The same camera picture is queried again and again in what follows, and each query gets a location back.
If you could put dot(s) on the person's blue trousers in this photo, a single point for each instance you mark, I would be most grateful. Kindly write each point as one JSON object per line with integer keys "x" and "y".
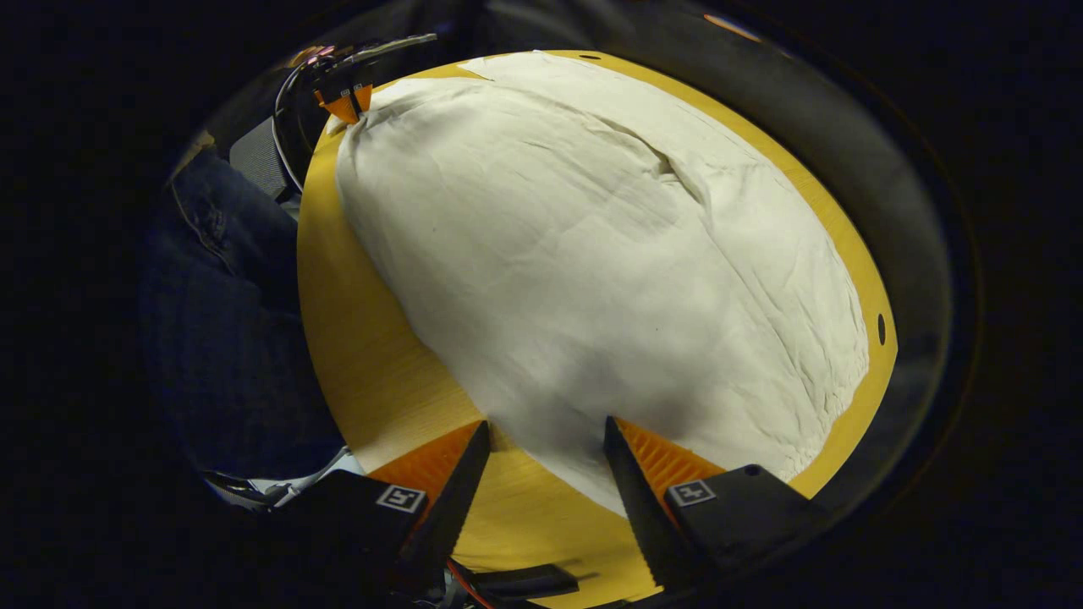
{"x": 228, "y": 338}

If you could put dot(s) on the white shoe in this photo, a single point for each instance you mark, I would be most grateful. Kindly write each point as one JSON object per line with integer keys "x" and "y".
{"x": 296, "y": 484}

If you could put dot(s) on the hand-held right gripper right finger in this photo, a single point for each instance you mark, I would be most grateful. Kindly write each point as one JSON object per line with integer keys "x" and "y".
{"x": 643, "y": 507}

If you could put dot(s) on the grey ribbed panel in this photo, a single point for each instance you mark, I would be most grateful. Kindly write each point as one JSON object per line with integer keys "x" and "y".
{"x": 262, "y": 161}

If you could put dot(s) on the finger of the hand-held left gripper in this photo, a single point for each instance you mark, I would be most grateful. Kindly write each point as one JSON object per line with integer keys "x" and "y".
{"x": 343, "y": 106}
{"x": 365, "y": 97}

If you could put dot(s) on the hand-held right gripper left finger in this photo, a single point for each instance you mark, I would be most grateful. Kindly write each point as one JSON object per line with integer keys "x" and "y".
{"x": 448, "y": 499}

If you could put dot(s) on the white jeans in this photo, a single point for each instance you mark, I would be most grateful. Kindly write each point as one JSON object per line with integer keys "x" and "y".
{"x": 592, "y": 254}

